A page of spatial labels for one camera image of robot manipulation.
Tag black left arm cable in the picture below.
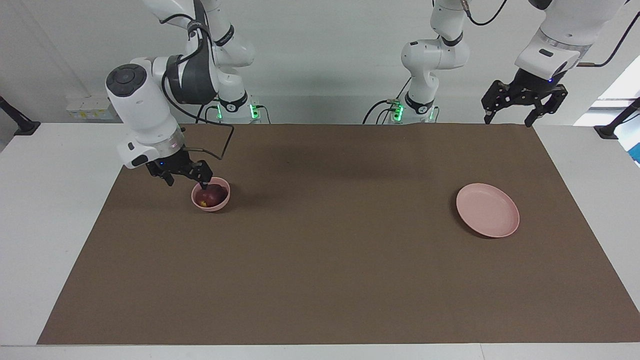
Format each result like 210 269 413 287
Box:
462 0 640 69

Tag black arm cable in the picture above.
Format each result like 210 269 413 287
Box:
159 10 236 162
462 0 640 69

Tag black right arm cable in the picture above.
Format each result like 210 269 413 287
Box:
159 10 236 162

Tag black left base cables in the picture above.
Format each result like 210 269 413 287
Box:
362 77 404 125

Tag brown table mat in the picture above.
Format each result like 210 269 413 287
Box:
37 123 640 346

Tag dark red apple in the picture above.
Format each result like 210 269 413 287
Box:
196 184 229 209

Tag black base cables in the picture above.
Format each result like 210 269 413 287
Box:
197 102 273 126
362 77 404 125

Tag black right base cables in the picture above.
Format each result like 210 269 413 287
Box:
197 102 273 126

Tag pink plate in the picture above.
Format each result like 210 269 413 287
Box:
455 183 521 239

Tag pink bowl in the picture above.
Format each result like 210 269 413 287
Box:
191 177 232 213

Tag white power strip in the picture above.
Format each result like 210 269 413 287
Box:
65 95 120 121

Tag black camera stand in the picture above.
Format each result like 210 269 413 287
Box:
594 97 640 140
0 96 41 137

